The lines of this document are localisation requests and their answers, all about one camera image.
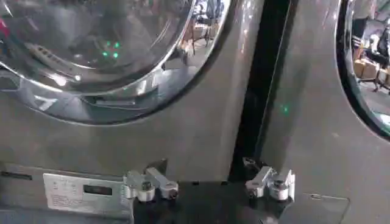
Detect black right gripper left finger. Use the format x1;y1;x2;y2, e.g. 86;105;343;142
123;158;179;203

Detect round glass dryer door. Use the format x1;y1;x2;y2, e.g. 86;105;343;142
0;0;235;125
335;0;390;138

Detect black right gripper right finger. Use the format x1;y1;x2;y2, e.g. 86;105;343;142
242;156;296;202

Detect grey dryer with label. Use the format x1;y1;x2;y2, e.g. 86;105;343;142
0;0;266;224

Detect white label sticker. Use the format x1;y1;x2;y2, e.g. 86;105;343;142
42;172;132;217

